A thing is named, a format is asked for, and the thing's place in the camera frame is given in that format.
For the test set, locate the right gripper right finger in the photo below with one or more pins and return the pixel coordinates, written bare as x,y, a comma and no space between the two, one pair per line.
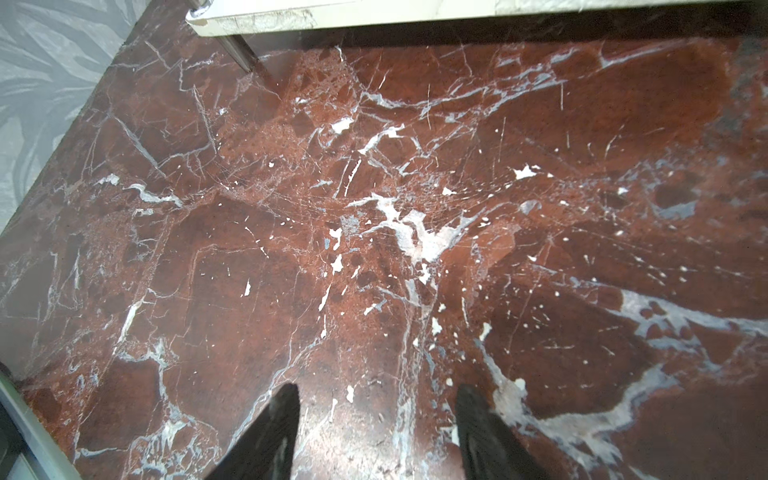
489,449

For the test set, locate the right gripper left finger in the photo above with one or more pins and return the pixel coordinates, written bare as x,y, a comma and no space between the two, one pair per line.
266,448

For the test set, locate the white two-tier shelf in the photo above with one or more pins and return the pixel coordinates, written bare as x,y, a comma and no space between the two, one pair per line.
432,23

